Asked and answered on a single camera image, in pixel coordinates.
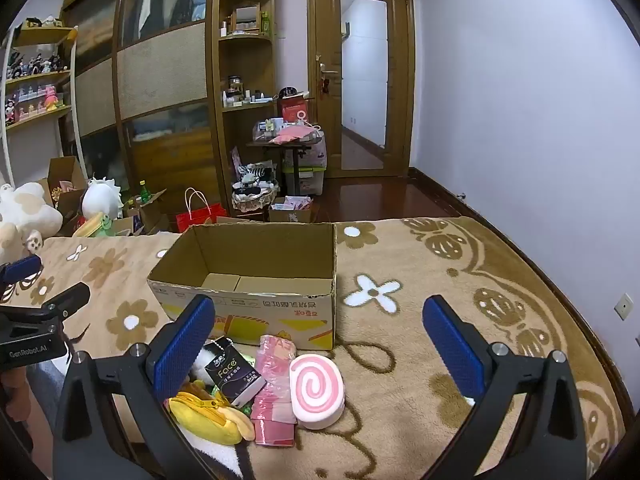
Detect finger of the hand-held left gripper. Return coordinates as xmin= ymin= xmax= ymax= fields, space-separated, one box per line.
xmin=0 ymin=282 xmax=92 ymax=322
xmin=0 ymin=254 xmax=44 ymax=292

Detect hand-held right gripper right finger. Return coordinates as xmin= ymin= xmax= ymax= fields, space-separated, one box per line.
xmin=422 ymin=295 xmax=587 ymax=480

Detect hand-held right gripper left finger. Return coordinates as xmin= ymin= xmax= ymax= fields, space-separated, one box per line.
xmin=52 ymin=294 xmax=251 ymax=480

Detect yellow plush toy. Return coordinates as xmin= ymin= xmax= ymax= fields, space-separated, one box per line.
xmin=167 ymin=379 xmax=256 ymax=446

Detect pink plastic bag roll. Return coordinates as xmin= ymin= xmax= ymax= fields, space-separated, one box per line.
xmin=250 ymin=334 xmax=301 ymax=447

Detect pink swirl soft toy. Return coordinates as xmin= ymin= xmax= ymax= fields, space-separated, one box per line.
xmin=290 ymin=353 xmax=346 ymax=430

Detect person's left hand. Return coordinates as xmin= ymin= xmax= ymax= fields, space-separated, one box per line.
xmin=0 ymin=367 xmax=30 ymax=425

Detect black and white plush toy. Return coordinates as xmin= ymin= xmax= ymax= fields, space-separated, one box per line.
xmin=189 ymin=342 xmax=221 ymax=386

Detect black tissue pack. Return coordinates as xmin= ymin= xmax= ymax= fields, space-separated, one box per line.
xmin=202 ymin=337 xmax=267 ymax=408

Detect cream plush toy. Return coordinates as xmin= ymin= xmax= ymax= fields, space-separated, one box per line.
xmin=0 ymin=181 xmax=63 ymax=261

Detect beige floral blanket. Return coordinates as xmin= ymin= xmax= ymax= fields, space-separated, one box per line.
xmin=0 ymin=216 xmax=628 ymax=480

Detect tall open cardboard box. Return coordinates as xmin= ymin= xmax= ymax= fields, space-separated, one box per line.
xmin=37 ymin=156 xmax=88 ymax=211

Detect cardboard box with bottles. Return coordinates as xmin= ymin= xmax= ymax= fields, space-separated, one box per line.
xmin=122 ymin=189 xmax=171 ymax=233

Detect wicker basket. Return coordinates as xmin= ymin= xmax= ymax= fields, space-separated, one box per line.
xmin=231 ymin=180 xmax=280 ymax=213

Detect box of pink packets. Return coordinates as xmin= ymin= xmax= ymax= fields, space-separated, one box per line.
xmin=267 ymin=196 xmax=316 ymax=223

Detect display shelf with figures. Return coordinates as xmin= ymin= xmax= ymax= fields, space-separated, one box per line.
xmin=0 ymin=25 xmax=86 ymax=186

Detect clear storage bin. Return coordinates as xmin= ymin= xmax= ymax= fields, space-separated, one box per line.
xmin=282 ymin=130 xmax=328 ymax=196

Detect small dark side table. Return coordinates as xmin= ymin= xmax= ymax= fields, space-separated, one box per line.
xmin=246 ymin=137 xmax=326 ymax=196

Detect pink cloth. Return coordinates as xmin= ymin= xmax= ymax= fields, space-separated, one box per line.
xmin=272 ymin=124 xmax=321 ymax=145

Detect wooden wardrobe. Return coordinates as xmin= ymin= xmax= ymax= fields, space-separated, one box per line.
xmin=60 ymin=0 xmax=223 ymax=221

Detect red gift bag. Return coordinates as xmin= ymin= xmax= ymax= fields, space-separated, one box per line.
xmin=277 ymin=92 xmax=313 ymax=126

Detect wooden corner shelf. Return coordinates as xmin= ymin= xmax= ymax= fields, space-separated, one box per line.
xmin=210 ymin=0 xmax=281 ymax=196

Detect wooden door with glass panel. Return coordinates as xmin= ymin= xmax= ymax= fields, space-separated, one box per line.
xmin=306 ymin=0 xmax=418 ymax=178

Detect red paper bag white handles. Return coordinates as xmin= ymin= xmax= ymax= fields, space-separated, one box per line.
xmin=175 ymin=187 xmax=228 ymax=233

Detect wall socket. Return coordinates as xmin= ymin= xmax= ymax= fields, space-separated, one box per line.
xmin=614 ymin=292 xmax=636 ymax=321

